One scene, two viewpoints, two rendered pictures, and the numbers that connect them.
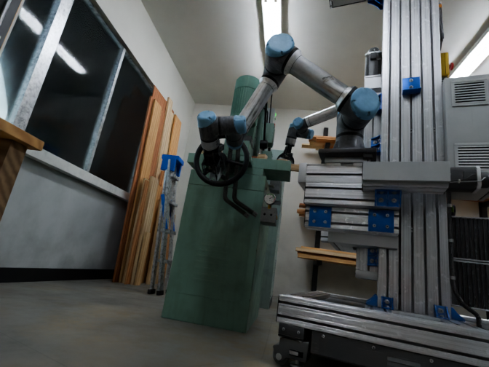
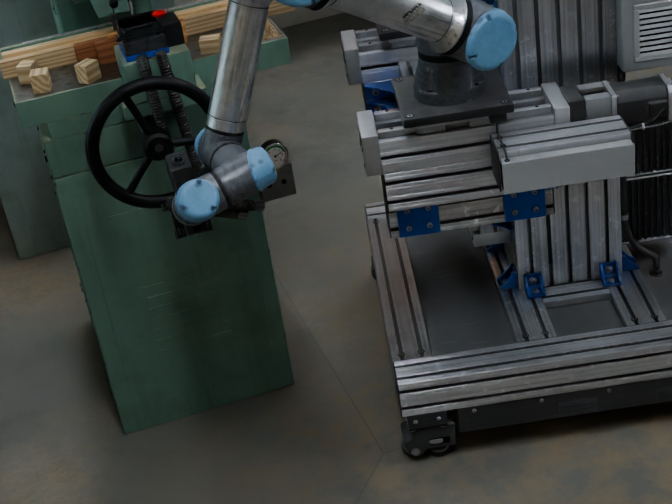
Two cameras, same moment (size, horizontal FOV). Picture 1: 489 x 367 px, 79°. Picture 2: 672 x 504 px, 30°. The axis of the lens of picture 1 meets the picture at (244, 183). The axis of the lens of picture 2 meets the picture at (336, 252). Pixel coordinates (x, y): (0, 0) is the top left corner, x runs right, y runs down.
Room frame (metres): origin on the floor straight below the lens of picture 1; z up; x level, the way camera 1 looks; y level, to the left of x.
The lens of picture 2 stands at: (-0.87, 0.79, 1.86)
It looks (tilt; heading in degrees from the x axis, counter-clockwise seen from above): 30 degrees down; 336
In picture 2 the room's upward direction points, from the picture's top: 9 degrees counter-clockwise
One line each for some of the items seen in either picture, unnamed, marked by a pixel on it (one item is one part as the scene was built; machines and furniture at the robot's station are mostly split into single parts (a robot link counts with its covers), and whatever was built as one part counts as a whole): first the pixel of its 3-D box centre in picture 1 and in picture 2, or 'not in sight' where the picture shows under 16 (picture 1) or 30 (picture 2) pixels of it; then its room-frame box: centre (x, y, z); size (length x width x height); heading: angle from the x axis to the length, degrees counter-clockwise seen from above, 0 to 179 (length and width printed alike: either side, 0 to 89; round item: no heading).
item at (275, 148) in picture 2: (269, 200); (273, 157); (1.50, -0.14, 0.65); 0.06 x 0.04 x 0.08; 79
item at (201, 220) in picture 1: (225, 255); (160, 236); (1.88, 0.05, 0.35); 0.58 x 0.45 x 0.71; 169
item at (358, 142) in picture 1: (348, 148); (448, 67); (1.19, -0.43, 0.87); 0.15 x 0.15 x 0.10
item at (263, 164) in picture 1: (239, 164); (152, 73); (1.65, 0.05, 0.87); 0.61 x 0.30 x 0.06; 79
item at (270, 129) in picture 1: (268, 135); not in sight; (1.94, -0.12, 1.22); 0.09 x 0.08 x 0.15; 169
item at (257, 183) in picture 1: (235, 192); (126, 91); (1.88, 0.05, 0.76); 0.57 x 0.45 x 0.09; 169
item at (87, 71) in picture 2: not in sight; (87, 71); (1.64, 0.18, 0.92); 0.04 x 0.03 x 0.04; 119
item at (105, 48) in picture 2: not in sight; (140, 43); (1.70, 0.04, 0.92); 0.19 x 0.02 x 0.05; 79
